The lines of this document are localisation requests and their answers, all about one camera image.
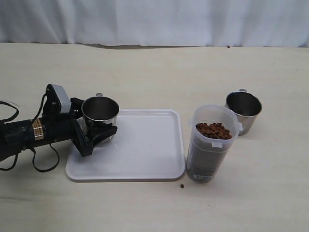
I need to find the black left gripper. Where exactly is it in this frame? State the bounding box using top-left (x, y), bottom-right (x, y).
top-left (41, 84), bottom-right (118, 157)

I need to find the steel cup with pellets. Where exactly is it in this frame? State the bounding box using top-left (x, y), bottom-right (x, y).
top-left (82, 93), bottom-right (119, 135)

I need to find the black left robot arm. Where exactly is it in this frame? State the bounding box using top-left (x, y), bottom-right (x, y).
top-left (0, 84), bottom-right (120, 160)

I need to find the white plastic tray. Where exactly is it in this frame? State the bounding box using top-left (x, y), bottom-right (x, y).
top-left (65, 109), bottom-right (185, 182)

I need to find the white curtain backdrop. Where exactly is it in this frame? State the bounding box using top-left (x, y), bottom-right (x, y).
top-left (0, 0), bottom-right (309, 47)

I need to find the clear plastic tall container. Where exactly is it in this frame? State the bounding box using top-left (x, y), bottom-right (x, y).
top-left (186, 105), bottom-right (242, 183)

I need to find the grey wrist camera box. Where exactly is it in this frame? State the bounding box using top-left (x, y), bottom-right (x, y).
top-left (52, 84), bottom-right (71, 114)

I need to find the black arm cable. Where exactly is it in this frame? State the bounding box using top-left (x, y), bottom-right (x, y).
top-left (0, 93), bottom-right (60, 173)

